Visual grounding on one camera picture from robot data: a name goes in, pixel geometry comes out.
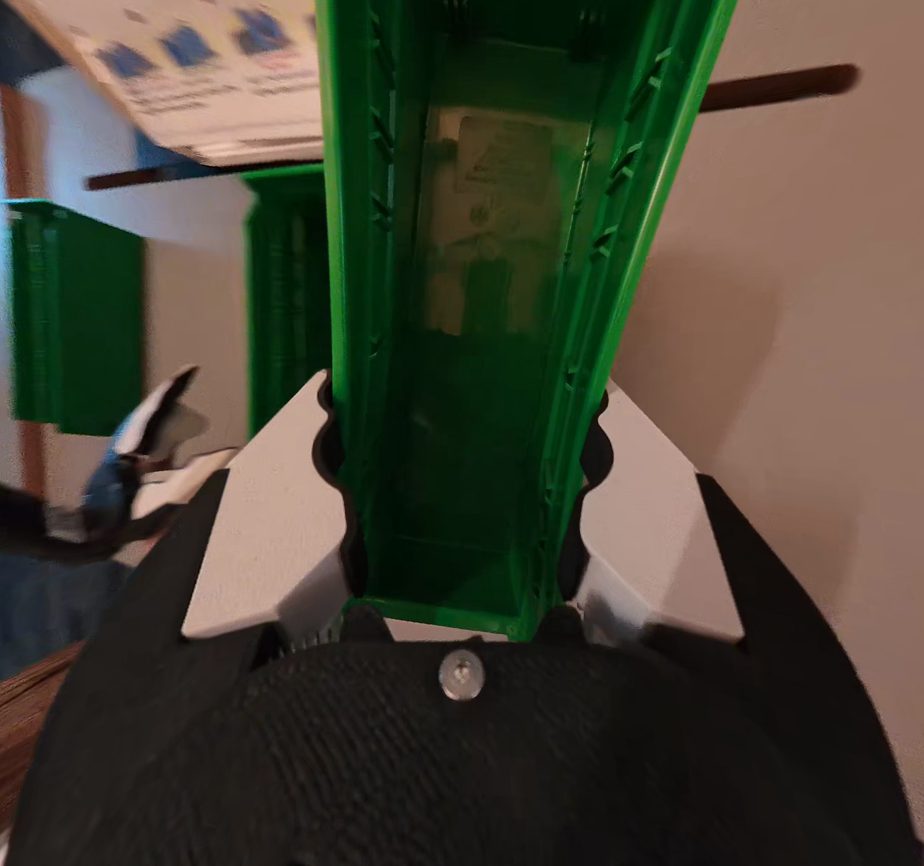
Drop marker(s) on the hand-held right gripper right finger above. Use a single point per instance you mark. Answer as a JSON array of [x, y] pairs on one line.
[[657, 549]]

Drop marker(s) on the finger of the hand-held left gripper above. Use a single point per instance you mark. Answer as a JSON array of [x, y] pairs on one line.
[[152, 419], [195, 473]]

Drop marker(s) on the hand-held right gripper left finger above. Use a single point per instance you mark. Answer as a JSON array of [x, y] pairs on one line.
[[253, 549]]

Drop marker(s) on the printed instruction sheet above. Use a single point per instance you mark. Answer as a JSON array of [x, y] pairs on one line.
[[145, 29]]

